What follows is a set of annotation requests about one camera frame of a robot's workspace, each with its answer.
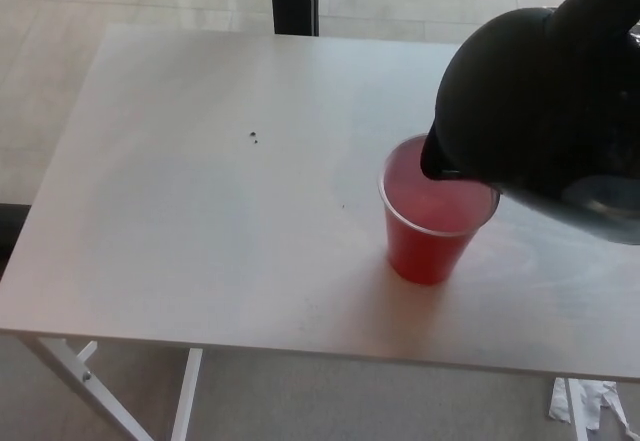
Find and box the crumpled white paper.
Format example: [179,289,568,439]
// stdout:
[547,378,629,432]

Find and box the black electric kettle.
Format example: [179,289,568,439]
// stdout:
[418,0,640,247]

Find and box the white table leg brace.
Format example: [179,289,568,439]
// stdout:
[64,339,99,362]

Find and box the white straight table leg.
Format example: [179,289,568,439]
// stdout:
[169,348,205,441]

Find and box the red plastic cup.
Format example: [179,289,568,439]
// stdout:
[377,133,501,286]

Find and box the white slanted table leg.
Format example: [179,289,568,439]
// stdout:
[22,335,149,441]

